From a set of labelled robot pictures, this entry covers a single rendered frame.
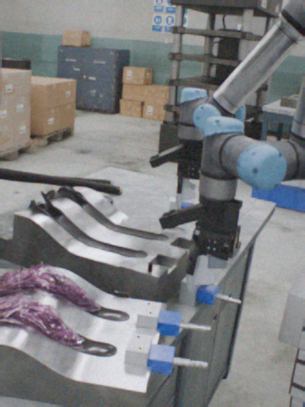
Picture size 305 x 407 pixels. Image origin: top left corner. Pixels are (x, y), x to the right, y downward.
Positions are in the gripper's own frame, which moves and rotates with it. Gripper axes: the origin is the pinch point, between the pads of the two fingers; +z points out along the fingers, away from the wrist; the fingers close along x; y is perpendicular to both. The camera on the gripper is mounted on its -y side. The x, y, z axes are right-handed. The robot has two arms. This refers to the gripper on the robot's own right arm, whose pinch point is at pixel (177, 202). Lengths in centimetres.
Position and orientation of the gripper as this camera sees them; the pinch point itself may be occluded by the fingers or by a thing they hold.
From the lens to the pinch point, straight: 148.9
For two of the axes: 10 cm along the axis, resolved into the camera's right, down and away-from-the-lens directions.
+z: -0.8, 9.4, 3.3
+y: 9.9, 1.0, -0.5
